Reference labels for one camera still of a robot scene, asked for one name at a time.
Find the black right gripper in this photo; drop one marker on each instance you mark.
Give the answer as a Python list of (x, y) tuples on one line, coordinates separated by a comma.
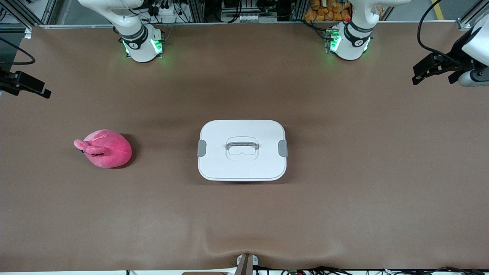
[(8, 83)]

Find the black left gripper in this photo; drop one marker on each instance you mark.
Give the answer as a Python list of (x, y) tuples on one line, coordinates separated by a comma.
[(455, 52)]

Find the pink plush toy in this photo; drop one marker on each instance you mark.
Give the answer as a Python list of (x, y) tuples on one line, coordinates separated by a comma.
[(110, 152)]

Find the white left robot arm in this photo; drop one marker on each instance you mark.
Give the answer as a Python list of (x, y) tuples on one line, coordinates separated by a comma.
[(351, 42)]

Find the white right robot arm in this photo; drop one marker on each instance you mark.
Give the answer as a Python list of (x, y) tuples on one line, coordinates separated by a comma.
[(139, 46)]

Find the bag of orange snacks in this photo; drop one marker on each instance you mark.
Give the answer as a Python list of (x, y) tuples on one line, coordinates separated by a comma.
[(324, 11)]

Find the white power strip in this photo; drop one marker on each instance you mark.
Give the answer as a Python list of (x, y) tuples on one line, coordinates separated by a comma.
[(164, 15)]

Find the brown table mat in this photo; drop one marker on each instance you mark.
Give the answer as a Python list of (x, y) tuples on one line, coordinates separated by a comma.
[(244, 214)]

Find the aluminium frame post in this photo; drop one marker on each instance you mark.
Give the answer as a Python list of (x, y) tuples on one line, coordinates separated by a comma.
[(23, 13), (471, 17)]

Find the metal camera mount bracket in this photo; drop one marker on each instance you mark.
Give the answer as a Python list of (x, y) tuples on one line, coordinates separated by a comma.
[(245, 265)]

